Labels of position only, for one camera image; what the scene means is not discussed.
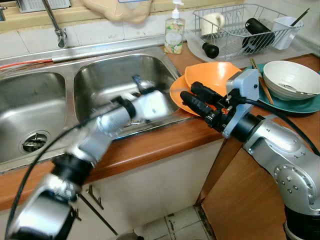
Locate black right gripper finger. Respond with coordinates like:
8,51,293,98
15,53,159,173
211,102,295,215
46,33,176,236
179,91,217,121
191,81,226,105

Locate orange plate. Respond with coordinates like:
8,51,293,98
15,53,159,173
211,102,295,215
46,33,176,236
169,75,221,117

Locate orange bowl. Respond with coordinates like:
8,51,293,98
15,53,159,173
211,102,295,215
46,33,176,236
184,61,243,98

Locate stainless steel double sink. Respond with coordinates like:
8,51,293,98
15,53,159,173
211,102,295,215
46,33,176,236
0,52,183,173

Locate wooden chopsticks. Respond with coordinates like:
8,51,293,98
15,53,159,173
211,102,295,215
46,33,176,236
250,58,275,105

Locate clear soap pump bottle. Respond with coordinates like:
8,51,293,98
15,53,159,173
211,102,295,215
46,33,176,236
164,0,186,55

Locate cream mug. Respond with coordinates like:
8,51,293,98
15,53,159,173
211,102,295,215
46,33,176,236
201,12,226,37

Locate teal plate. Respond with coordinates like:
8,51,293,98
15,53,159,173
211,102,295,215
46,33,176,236
247,64,320,115

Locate beige cloth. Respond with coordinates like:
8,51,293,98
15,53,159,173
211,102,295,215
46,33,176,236
80,0,153,25

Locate white ribbed bowl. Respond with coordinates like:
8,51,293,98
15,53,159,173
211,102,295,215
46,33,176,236
262,60,320,101

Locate black bottle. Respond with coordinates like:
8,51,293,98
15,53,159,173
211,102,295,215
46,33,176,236
242,18,276,53

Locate white cabinet door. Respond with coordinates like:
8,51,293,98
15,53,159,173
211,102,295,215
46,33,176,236
75,140,226,236
0,192,118,240

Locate white utensil cup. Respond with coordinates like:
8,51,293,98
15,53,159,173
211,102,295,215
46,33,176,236
272,16,302,51

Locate metal faucet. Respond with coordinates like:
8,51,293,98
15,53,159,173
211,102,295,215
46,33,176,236
41,0,68,49

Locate black utensil in cup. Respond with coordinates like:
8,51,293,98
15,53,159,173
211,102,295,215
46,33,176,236
289,7,311,28

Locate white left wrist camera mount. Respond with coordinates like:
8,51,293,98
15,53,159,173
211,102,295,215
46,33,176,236
131,90,172,122

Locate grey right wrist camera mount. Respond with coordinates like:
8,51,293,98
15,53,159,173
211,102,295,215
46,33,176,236
222,69,261,138

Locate wire dish rack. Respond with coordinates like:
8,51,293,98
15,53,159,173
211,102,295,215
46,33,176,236
192,4,304,61

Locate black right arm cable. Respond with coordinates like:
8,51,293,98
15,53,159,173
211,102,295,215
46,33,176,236
235,96,320,156

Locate metal cabinet door handle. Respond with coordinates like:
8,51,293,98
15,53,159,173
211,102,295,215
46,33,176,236
86,184,104,211

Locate wooden window frame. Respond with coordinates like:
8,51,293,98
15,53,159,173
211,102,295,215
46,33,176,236
0,0,246,28

